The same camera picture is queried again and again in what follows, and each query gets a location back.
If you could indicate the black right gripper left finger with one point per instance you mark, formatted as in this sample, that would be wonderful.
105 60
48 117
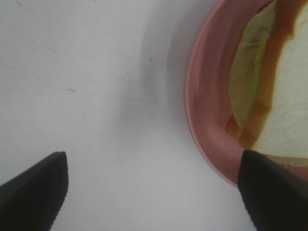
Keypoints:
32 200

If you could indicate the toast sandwich with lettuce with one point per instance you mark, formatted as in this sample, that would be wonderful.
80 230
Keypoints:
268 84

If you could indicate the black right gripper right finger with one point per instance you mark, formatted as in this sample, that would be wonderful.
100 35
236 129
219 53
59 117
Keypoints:
275 198

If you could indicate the pink round plate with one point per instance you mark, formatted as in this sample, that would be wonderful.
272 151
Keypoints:
207 100

